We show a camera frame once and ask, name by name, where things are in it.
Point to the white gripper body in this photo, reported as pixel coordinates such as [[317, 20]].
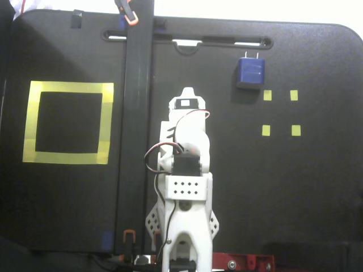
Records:
[[186, 103]]

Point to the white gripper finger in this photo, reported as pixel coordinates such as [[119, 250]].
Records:
[[188, 92]]

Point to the blue white charger block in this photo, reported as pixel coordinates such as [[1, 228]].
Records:
[[251, 72]]

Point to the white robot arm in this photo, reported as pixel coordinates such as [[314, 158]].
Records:
[[185, 226]]

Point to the black flat strip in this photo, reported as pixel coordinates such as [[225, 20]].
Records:
[[136, 113]]

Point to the small yellow tape marker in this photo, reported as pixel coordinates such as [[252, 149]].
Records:
[[267, 95], [266, 130], [294, 95], [296, 130]]

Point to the yellow tape square outline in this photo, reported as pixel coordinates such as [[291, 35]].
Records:
[[68, 87]]

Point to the black tape piece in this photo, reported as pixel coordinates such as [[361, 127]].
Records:
[[76, 21]]

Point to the red screw clamp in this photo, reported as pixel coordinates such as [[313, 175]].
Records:
[[244, 262]]

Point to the white striped cloth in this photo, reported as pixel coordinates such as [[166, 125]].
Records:
[[23, 5]]

